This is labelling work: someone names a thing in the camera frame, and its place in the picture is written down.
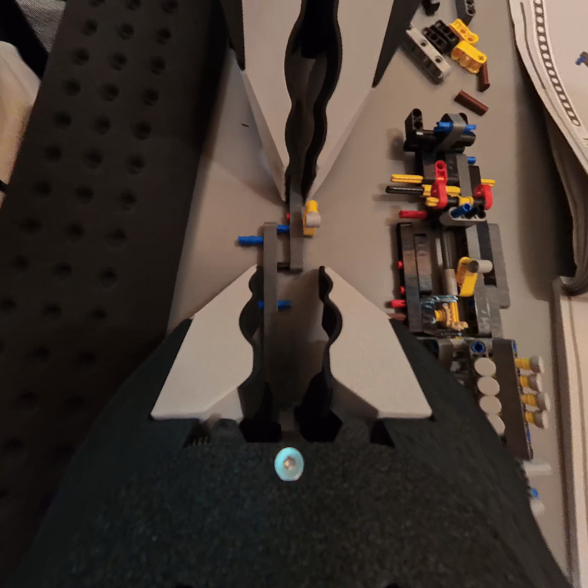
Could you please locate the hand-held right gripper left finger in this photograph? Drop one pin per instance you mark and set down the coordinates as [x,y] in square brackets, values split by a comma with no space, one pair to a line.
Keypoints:
[206,367]

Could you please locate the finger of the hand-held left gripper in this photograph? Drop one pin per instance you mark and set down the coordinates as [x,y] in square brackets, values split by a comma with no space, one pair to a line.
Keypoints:
[266,55]
[358,55]

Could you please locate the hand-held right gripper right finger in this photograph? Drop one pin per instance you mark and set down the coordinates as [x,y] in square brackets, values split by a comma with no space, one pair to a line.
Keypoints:
[376,367]

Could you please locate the black lego beam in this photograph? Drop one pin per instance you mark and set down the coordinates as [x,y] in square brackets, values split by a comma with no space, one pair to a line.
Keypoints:
[432,6]

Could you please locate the blue lego pin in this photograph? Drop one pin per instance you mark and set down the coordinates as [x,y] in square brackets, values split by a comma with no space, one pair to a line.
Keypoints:
[284,304]
[250,240]

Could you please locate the grey lego beam yellow piece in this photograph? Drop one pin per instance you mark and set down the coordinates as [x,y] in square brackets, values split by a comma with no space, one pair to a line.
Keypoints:
[296,248]

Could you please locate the light grey lego beam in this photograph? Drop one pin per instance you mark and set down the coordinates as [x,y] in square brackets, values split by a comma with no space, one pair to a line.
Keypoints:
[427,57]

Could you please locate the black lego connector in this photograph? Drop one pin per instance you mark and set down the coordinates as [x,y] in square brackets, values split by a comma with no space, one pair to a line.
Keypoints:
[441,36]

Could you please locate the yellow lego connector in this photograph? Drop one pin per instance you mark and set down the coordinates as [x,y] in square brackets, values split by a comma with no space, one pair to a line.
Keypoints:
[468,53]

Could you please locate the dark grey short lego beam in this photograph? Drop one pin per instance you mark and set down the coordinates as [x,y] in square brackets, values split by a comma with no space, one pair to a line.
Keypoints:
[466,10]

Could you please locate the brown lego pin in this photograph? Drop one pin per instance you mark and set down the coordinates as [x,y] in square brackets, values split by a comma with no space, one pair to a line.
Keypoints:
[483,77]
[471,102]

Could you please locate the partly built lego chassis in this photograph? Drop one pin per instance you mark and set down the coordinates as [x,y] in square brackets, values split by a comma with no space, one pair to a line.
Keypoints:
[454,266]

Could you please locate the black dimpled mat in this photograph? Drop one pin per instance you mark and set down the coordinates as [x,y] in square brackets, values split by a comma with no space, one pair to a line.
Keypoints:
[92,229]

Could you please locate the open instruction booklet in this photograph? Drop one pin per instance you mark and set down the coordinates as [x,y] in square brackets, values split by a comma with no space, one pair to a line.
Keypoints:
[551,55]

